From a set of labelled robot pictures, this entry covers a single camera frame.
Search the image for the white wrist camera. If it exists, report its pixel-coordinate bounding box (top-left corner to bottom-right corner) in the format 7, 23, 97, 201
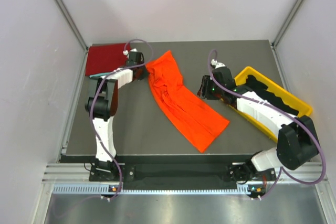
123, 48, 137, 56
210, 59, 226, 69

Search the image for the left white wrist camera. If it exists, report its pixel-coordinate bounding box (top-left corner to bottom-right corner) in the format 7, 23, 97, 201
123, 48, 137, 56

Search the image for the black t shirt in bin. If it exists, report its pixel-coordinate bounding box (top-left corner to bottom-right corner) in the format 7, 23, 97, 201
245, 74, 299, 116

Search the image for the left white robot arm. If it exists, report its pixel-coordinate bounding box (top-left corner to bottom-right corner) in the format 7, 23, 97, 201
85, 49, 148, 182

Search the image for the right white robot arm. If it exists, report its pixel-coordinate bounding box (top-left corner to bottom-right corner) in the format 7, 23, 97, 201
197, 62, 321, 182

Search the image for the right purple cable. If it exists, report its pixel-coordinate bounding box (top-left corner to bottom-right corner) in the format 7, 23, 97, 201
207, 49, 327, 201

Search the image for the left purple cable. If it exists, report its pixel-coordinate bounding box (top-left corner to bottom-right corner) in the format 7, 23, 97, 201
52, 39, 154, 217

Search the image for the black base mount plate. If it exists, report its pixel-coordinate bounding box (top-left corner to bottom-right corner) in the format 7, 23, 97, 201
89, 155, 276, 189

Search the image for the purple cable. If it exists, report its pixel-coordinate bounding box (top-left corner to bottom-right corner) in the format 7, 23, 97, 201
207, 49, 327, 201
52, 39, 154, 217

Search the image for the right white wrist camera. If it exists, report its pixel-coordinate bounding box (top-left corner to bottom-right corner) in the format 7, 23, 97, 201
210, 59, 226, 69

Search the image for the grey slotted cable duct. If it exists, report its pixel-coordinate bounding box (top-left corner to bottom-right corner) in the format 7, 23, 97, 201
52, 183, 268, 195

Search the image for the yellow plastic bin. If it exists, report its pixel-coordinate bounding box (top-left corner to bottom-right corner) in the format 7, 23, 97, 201
233, 66, 312, 143

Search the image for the folded red t shirt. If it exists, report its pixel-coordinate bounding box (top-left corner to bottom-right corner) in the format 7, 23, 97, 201
85, 43, 127, 76

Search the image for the folded teal t shirt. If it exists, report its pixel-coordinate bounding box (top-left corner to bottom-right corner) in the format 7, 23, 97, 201
89, 72, 110, 79

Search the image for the aluminium frame post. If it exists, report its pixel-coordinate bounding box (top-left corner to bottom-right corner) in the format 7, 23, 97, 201
271, 0, 322, 47
38, 0, 89, 51

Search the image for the right aluminium frame post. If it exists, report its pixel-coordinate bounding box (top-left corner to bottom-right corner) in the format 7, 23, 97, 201
271, 0, 322, 47

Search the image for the orange t shirt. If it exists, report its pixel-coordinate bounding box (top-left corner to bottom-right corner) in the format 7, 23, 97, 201
146, 50, 230, 153

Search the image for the left aluminium frame post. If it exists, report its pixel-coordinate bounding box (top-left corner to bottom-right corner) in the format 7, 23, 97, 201
38, 0, 89, 51

